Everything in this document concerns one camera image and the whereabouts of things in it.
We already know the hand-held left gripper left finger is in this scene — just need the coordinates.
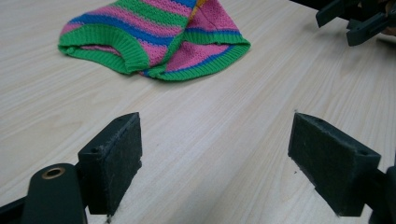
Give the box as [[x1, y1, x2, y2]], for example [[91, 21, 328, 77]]
[[78, 111, 143, 217]]

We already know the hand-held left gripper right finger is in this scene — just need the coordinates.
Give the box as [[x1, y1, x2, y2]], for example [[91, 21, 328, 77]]
[[288, 112, 381, 217]]

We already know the striped knitted pet sweater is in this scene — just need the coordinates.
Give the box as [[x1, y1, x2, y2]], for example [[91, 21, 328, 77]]
[[58, 0, 251, 82]]

